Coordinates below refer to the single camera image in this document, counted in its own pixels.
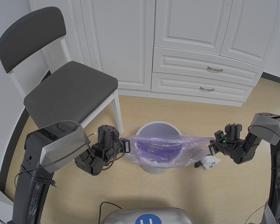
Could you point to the purple plastic bag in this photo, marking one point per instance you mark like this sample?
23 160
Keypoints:
168 148

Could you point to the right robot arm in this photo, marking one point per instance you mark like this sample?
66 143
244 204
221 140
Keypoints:
268 129

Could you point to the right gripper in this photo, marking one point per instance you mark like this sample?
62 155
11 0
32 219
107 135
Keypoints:
218 149

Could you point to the dark grey white chair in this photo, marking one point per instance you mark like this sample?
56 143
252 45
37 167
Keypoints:
70 94

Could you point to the white wardrobe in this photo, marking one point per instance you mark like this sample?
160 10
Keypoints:
189 20

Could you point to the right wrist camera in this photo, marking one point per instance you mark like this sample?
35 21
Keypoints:
219 134

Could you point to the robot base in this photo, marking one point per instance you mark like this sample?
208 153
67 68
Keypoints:
154 215

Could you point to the white printed wrapper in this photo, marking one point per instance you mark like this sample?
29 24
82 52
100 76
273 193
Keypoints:
211 163

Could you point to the white trash bin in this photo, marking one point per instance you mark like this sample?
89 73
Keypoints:
154 127

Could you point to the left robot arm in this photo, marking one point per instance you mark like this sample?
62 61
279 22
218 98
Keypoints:
58 146

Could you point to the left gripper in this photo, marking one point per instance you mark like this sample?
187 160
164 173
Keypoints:
122 146

